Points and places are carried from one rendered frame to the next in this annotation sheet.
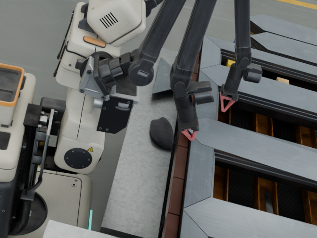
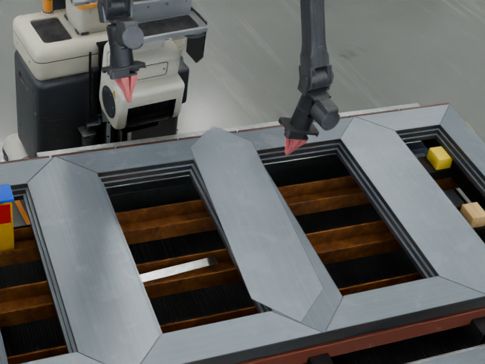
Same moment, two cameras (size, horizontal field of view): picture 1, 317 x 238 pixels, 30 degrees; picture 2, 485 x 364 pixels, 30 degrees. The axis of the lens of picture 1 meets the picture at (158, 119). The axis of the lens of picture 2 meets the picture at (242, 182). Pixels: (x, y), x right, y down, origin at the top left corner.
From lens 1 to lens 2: 2.36 m
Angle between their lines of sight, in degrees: 52
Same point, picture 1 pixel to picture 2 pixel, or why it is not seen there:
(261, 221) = (94, 222)
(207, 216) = (59, 177)
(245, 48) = (305, 59)
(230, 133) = (242, 167)
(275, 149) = (260, 213)
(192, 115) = (117, 58)
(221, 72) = (377, 136)
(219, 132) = (232, 157)
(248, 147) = (233, 188)
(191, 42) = not seen: outside the picture
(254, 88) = (384, 171)
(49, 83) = not seen: hidden behind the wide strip
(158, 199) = not seen: hidden behind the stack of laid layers
